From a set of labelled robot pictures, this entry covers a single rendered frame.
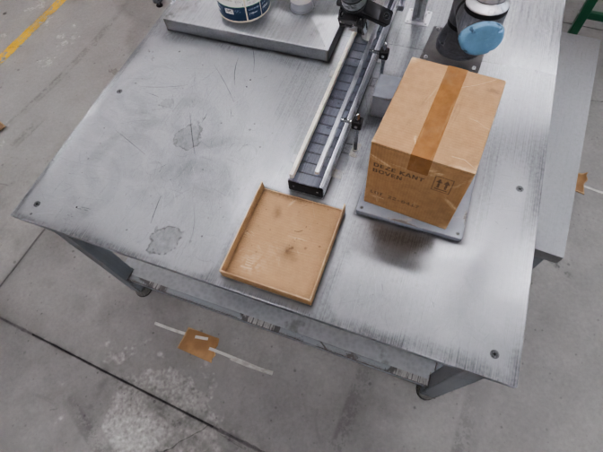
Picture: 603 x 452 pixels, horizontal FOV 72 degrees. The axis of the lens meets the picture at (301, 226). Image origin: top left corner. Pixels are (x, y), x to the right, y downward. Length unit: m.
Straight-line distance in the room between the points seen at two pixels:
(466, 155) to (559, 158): 0.52
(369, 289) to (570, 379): 1.22
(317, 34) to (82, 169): 0.93
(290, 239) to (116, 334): 1.22
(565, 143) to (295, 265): 0.91
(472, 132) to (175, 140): 0.92
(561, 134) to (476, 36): 0.43
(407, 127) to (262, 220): 0.48
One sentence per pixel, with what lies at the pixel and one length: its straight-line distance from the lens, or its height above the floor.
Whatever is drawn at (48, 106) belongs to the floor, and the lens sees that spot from 3.20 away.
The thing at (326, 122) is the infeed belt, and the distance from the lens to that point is 1.34.
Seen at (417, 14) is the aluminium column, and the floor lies 0.85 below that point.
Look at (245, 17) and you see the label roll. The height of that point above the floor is 0.90.
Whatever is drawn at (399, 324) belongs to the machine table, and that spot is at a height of 0.83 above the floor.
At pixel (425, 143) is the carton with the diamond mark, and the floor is 1.12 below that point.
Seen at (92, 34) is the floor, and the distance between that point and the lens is 3.57.
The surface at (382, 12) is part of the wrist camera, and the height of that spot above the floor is 1.06.
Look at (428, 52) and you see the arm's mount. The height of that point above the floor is 0.89.
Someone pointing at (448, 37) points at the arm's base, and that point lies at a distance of 1.54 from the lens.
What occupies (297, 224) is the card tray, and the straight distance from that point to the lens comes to 1.19.
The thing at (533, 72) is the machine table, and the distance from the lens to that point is 1.69.
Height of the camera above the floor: 1.89
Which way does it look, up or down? 62 degrees down
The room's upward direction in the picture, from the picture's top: 8 degrees counter-clockwise
